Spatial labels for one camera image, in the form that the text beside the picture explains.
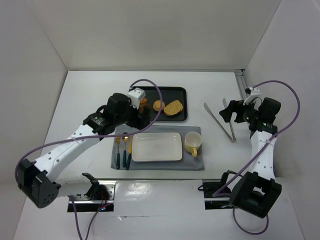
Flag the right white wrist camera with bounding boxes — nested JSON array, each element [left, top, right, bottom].
[[243, 87, 261, 106]]

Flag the oval golden bread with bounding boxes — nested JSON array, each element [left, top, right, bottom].
[[140, 98, 147, 104]]

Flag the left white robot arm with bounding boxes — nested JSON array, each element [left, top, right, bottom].
[[15, 88, 150, 209]]

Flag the metal tongs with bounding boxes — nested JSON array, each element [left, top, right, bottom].
[[203, 102, 236, 143]]

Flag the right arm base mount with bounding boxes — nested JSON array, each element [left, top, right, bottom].
[[197, 170, 237, 210]]

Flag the round orange bun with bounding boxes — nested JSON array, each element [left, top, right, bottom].
[[153, 100, 166, 112]]

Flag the yellow ceramic cup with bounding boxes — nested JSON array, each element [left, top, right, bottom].
[[184, 131, 203, 158]]

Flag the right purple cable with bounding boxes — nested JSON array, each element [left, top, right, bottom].
[[212, 80, 301, 236]]

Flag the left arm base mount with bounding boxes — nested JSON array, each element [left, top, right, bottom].
[[67, 173, 116, 213]]

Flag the gold knife green handle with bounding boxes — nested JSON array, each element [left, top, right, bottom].
[[125, 136, 133, 170]]

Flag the aluminium frame rail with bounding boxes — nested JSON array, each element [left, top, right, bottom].
[[234, 69, 248, 100]]

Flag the gold spoon green handle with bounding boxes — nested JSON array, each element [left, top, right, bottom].
[[122, 136, 130, 168]]

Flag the black baking tray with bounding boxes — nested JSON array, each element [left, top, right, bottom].
[[137, 86, 188, 122]]

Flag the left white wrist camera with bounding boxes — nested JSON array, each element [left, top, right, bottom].
[[126, 88, 146, 110]]

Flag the brown chocolate croissant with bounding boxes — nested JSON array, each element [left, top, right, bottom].
[[139, 103, 150, 114]]

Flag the gold fork green handle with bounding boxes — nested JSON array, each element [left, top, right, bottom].
[[115, 136, 121, 170]]

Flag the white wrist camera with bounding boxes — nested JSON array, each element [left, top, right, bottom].
[[243, 87, 261, 106], [126, 88, 146, 110]]

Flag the white rectangular plate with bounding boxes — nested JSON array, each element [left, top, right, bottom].
[[131, 132, 183, 163]]

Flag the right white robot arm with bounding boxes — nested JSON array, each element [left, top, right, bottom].
[[219, 97, 282, 219]]

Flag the seeded bread slice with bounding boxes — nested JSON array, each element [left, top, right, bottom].
[[163, 100, 184, 116]]

